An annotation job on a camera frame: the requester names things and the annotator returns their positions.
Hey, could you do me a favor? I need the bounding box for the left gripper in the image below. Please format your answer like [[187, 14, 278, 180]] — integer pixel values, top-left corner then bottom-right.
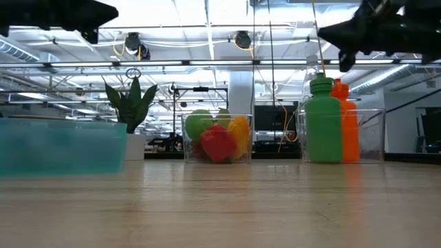
[[30, 0, 120, 45]]

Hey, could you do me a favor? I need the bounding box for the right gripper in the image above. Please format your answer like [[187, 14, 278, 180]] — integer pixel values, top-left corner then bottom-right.
[[317, 0, 415, 73]]

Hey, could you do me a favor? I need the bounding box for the orange squeeze bottle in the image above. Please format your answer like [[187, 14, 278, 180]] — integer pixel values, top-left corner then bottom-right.
[[330, 78, 361, 163]]

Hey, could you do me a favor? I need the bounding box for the green squeeze bottle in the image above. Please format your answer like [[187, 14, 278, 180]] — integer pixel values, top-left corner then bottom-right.
[[304, 72, 344, 163]]

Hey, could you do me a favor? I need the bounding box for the yellow orange mango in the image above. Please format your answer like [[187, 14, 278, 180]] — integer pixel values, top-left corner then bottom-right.
[[227, 115, 250, 160]]

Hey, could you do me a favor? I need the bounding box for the red bell pepper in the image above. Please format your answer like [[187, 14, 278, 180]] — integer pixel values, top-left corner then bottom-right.
[[199, 123, 238, 163]]

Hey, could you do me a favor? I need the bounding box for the clear water bottle white cap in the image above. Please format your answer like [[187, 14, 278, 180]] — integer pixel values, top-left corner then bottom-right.
[[300, 54, 322, 104]]

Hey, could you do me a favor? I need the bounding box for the potted snake plant white pot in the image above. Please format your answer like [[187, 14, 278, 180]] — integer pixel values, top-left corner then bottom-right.
[[102, 76, 159, 161]]

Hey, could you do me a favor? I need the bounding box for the wide clear plastic bin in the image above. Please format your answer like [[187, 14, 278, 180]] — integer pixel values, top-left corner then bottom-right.
[[296, 108, 386, 164]]

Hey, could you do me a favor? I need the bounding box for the black monitor screen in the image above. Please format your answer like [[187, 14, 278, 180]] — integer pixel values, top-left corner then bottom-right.
[[254, 105, 300, 132]]

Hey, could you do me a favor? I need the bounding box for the narrow clear plastic bin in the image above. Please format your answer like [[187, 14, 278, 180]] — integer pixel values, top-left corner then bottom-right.
[[181, 112, 255, 164]]

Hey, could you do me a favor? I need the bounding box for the red grape bunch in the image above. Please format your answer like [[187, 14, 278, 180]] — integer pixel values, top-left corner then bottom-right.
[[190, 139, 207, 161]]

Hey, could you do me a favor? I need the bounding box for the black cord reel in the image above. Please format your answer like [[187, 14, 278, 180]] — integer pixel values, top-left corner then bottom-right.
[[123, 31, 152, 61], [234, 30, 252, 50]]

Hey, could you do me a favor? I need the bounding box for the black wire ring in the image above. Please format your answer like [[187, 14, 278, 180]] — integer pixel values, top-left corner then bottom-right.
[[125, 67, 143, 80]]

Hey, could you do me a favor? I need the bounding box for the black metal stand frame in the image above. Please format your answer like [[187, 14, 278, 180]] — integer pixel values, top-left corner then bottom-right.
[[172, 85, 229, 145]]

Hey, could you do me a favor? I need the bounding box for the black aluminium table frame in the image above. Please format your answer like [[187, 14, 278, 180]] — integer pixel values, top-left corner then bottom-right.
[[144, 151, 441, 165]]

